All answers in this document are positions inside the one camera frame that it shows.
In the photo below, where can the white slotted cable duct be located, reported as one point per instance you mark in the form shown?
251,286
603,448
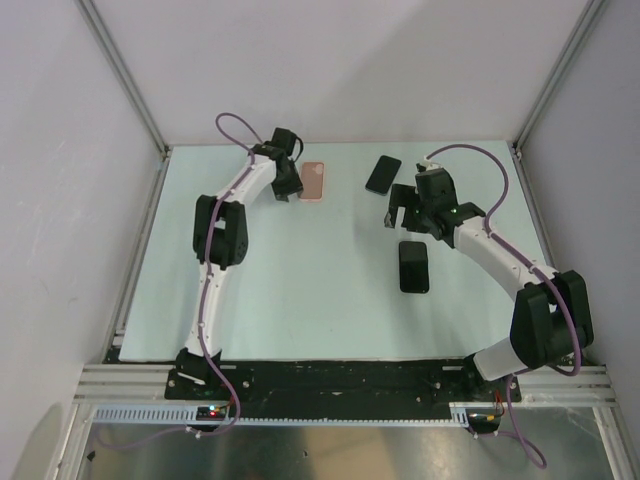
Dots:
186,415

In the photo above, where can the pink phone case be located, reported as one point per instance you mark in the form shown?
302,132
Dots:
312,177

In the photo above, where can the aluminium frame post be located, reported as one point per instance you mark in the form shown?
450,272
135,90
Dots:
114,57
575,43

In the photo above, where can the left aluminium frame post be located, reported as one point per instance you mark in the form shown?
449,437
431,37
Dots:
114,57

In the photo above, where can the black smartphone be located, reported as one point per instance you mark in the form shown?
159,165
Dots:
383,175

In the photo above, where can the black phone case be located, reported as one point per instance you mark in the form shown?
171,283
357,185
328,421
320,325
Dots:
414,267

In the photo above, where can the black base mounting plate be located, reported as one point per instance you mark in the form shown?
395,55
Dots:
380,387

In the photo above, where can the aluminium front rail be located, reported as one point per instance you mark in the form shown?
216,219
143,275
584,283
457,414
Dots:
145,383

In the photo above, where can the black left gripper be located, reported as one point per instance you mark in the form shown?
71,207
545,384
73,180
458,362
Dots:
295,187

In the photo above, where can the left control board with LEDs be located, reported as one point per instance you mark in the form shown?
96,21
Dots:
211,412

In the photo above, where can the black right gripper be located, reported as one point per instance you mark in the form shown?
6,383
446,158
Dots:
402,196

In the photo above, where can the right control board with wires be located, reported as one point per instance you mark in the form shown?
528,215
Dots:
484,423

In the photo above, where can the right aluminium frame post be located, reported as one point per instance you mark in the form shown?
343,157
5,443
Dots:
575,43

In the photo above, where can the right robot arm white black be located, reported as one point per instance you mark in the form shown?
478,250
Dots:
551,317

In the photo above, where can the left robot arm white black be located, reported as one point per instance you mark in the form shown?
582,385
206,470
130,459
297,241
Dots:
221,243

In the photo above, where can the dark teal smartphone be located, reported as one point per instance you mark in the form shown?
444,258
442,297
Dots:
414,270

